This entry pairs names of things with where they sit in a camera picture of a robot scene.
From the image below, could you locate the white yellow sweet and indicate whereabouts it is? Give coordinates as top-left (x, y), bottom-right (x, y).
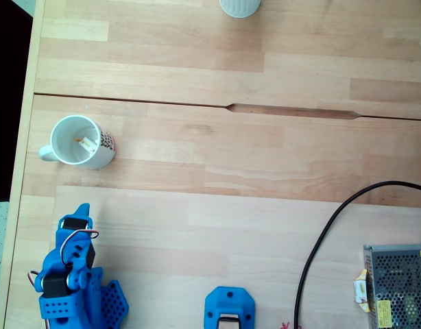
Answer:
top-left (73, 136), bottom-right (97, 154)
top-left (352, 269), bottom-right (372, 313)

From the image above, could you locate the white mug with black print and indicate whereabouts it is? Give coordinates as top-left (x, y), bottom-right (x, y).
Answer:
top-left (38, 114), bottom-right (116, 170)

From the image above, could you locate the light wooden board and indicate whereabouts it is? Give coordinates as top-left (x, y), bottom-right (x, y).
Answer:
top-left (42, 185), bottom-right (421, 329)

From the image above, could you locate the white ribbed cup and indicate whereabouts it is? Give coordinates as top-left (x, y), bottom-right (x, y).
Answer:
top-left (219, 0), bottom-right (261, 19)

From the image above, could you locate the metal mesh power supply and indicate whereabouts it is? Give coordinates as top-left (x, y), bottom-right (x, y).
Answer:
top-left (363, 243), bottom-right (421, 329)

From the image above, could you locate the blue camera stand base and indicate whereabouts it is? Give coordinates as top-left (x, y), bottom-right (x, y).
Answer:
top-left (204, 286), bottom-right (256, 329)

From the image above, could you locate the wooden stand post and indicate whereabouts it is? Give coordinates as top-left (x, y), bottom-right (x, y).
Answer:
top-left (218, 314), bottom-right (241, 329)

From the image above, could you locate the thick black cable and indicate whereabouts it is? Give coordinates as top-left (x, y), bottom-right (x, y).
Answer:
top-left (293, 180), bottom-right (421, 329)

